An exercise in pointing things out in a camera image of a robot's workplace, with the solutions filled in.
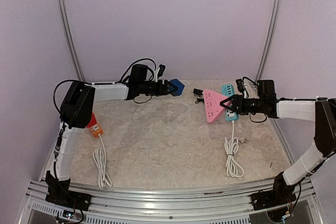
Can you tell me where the teal power strip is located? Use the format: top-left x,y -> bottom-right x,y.
220,83 -> 240,122

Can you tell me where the white cable of orange strip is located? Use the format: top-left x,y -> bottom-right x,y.
93,134 -> 113,189

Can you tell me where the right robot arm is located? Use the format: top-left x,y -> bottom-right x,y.
219,78 -> 335,210

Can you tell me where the orange power strip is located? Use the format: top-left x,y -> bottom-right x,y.
89,124 -> 103,138

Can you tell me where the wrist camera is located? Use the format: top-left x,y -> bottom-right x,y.
154,64 -> 166,82
236,79 -> 249,98

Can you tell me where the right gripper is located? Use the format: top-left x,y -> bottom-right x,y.
221,94 -> 266,115

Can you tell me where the aluminium frame post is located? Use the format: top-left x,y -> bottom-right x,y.
57,0 -> 85,81
256,0 -> 281,80

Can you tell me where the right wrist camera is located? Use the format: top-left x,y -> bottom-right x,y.
236,79 -> 249,98

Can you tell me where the blue cube socket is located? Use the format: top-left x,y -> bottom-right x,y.
169,79 -> 185,97

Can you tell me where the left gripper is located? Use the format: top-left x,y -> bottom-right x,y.
139,79 -> 179,96

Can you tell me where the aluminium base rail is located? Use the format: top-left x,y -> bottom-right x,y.
14,179 -> 326,223

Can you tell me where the red cube socket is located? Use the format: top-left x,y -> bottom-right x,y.
86,112 -> 98,128

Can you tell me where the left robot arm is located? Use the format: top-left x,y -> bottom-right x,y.
45,59 -> 184,210

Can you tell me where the right aluminium frame post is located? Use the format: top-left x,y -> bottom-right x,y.
256,0 -> 281,80

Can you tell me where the white cable of teal strip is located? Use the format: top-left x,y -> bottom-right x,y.
224,120 -> 249,179

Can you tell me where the pink triangular power strip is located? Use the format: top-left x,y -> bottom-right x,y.
203,89 -> 228,123

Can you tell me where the left aluminium frame post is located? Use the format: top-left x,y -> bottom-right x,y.
57,0 -> 85,81

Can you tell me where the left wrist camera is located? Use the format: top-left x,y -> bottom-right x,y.
154,64 -> 166,82

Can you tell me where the black power adapter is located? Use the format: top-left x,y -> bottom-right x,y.
193,88 -> 203,95

